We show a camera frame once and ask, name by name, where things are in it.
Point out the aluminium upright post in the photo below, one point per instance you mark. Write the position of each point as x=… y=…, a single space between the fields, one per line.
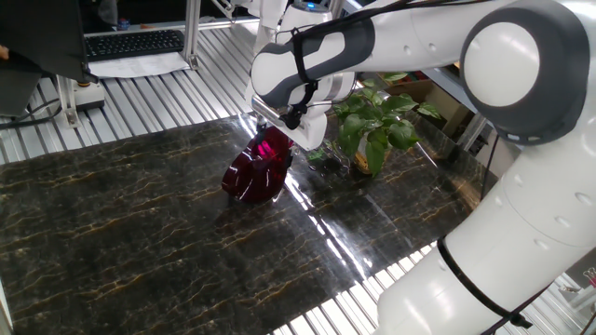
x=192 y=32

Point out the black monitor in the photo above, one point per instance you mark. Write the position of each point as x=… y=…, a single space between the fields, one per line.
x=42 y=32

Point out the short aluminium bracket post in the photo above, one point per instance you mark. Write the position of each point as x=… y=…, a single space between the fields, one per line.
x=67 y=100

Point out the black marble pattern mat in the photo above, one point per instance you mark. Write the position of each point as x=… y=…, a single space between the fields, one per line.
x=139 y=209

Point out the silver wrist camera blue caps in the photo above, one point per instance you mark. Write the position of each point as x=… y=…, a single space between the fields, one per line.
x=270 y=111

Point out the black keyboard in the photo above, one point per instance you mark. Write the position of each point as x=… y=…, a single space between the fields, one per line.
x=132 y=44

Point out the white paper sheet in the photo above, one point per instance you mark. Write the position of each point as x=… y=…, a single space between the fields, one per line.
x=135 y=67

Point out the dark red watering can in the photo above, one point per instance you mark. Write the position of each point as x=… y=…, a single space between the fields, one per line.
x=251 y=177

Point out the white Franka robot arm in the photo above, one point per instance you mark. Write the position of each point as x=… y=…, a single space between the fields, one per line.
x=512 y=256

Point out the dark grey case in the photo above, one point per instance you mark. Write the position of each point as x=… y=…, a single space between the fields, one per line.
x=16 y=90

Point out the green leafy plant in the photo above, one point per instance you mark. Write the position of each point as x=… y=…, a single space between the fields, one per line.
x=372 y=121

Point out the aluminium shelf frame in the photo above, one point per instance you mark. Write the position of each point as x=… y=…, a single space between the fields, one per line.
x=447 y=88

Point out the white emergency stop box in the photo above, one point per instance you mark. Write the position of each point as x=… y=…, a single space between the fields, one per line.
x=90 y=95

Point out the yellow plant pot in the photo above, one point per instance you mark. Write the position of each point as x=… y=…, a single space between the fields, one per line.
x=358 y=160

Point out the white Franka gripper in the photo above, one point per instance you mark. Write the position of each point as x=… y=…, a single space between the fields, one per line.
x=312 y=132

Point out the white stand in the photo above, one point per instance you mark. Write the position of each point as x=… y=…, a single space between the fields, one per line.
x=270 y=28

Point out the brown cardboard box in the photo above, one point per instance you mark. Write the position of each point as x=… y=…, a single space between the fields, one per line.
x=433 y=95

